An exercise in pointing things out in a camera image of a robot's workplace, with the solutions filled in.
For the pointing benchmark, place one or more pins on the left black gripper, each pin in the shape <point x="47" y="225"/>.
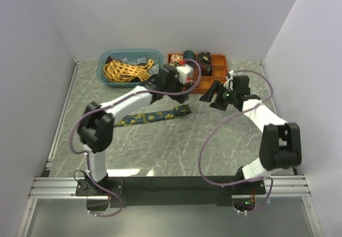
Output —
<point x="180" y="97"/>

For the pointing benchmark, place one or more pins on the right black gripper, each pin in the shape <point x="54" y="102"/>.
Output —
<point x="208" y="96"/>

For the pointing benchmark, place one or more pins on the blue floral tie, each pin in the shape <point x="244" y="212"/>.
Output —
<point x="145" y="118"/>

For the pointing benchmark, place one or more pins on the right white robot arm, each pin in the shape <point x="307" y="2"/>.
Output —
<point x="280" y="146"/>

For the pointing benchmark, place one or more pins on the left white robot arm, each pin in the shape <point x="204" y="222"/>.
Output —
<point x="95" y="128"/>

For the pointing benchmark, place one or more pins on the red striped rolled tie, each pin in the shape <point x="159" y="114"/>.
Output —
<point x="190" y="82"/>

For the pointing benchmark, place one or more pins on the red white rolled tie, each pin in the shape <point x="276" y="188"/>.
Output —
<point x="176" y="59"/>

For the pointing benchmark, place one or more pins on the maroon rolled tie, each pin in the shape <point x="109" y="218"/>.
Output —
<point x="206" y="69"/>

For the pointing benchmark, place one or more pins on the orange divided tray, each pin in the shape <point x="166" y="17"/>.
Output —
<point x="219" y="71"/>

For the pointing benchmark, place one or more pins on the teal rolled tie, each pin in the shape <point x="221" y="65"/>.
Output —
<point x="188" y="54"/>

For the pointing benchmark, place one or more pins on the black floral rolled tie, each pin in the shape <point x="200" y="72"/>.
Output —
<point x="204" y="57"/>

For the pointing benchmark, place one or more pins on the yellow patterned tie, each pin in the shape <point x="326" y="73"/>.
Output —
<point x="119" y="72"/>

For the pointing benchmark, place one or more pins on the blue plastic bin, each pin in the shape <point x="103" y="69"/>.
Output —
<point x="131" y="55"/>

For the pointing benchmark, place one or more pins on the dark tie in bin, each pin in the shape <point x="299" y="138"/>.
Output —
<point x="110" y="61"/>

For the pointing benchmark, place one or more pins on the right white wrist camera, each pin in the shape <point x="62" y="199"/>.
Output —
<point x="229" y="77"/>

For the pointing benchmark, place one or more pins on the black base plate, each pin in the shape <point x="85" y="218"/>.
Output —
<point x="177" y="190"/>

